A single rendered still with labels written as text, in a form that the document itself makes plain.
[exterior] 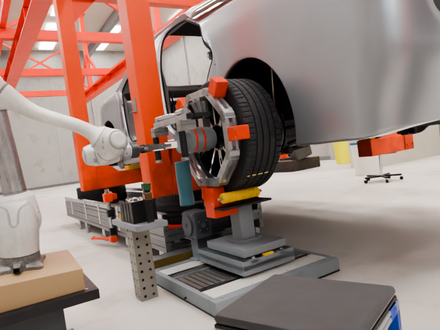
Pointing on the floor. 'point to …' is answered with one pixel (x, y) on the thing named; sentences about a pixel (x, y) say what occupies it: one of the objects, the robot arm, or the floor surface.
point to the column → (142, 264)
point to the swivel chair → (380, 172)
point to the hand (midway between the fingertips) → (169, 145)
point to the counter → (427, 142)
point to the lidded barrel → (364, 163)
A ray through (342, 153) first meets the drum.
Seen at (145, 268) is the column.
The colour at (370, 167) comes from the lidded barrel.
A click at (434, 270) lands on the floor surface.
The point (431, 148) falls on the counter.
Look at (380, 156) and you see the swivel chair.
